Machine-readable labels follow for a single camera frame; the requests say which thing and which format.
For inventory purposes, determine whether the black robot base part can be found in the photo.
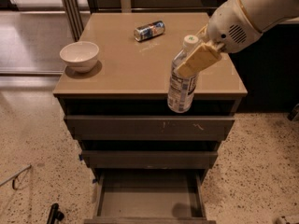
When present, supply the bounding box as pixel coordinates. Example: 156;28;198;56
47;203;64;224

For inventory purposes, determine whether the brown drawer cabinet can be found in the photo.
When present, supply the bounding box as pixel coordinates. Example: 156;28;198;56
52;11;249;224

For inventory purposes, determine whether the grey metal bar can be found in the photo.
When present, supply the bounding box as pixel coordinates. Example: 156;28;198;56
0;164;32;189

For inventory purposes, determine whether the dark object right edge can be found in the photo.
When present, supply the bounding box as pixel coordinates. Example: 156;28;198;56
288;104;299;121

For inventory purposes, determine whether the grey open bottom drawer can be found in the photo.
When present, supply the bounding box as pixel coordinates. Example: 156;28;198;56
84;169;216;224

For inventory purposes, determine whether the grey top drawer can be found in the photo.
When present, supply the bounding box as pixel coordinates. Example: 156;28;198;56
64;115;235;141

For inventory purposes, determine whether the white ceramic bowl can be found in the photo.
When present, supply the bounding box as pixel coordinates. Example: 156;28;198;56
60;41;99;73

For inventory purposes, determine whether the clear plastic bottle white cap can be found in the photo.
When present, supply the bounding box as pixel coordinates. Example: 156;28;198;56
167;35;199;113

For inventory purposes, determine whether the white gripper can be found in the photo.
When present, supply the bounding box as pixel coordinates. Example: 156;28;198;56
176;0;263;78

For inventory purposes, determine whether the blue silver soda can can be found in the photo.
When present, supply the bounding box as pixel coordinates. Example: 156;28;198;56
134;21;165;42

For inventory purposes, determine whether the grey middle drawer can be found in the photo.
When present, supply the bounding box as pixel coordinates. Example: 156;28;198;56
82;150;218;169

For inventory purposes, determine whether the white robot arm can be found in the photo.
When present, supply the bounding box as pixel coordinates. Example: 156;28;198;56
176;0;299;77

